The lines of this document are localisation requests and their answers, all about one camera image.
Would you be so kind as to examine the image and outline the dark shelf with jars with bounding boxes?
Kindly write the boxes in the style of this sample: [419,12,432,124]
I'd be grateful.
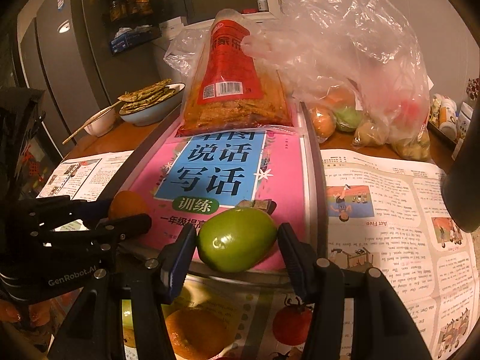
[103,0,161,55]

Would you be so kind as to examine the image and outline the black thermos bottle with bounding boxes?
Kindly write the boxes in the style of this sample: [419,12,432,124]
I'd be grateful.
[441,100,480,233]

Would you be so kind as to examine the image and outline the clear plastic fruit bag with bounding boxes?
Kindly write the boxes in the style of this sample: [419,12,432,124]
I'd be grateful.
[241,0,431,161]

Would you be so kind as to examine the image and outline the clear bag behind snacks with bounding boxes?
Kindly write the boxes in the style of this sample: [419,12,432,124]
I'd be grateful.
[163,28,209,81]

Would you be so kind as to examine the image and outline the newspaper on table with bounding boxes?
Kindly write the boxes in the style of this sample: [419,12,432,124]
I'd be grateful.
[36,148,480,360]

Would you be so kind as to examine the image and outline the grey refrigerator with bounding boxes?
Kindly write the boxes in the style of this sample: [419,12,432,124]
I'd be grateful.
[17,0,110,157]

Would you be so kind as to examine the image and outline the grey cardboard tray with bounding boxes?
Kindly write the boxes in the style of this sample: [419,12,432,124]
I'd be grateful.
[99,102,328,287]

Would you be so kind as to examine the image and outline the small white bowl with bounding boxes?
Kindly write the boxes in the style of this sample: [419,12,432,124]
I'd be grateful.
[84,108,116,137]

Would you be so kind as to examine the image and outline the white medicine bottle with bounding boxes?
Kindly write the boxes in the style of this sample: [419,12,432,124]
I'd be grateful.
[439,97,457,141]

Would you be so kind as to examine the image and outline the orange tangerine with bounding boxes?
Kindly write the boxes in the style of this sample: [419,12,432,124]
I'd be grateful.
[108,190,150,220]

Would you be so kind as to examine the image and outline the red snack bag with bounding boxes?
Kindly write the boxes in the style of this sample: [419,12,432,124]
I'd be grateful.
[176,9,293,137]

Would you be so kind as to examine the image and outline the large green fruit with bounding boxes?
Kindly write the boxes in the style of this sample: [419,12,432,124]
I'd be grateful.
[197,207,278,273]

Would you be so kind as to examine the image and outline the pink workbook in tray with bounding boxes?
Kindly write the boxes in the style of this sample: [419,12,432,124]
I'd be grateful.
[127,125,307,272]

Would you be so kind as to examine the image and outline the blue bowl with pancakes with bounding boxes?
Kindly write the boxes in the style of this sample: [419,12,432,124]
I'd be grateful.
[118,79,185,127]

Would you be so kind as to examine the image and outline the wooden chopsticks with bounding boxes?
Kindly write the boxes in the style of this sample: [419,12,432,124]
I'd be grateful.
[62,100,123,145]

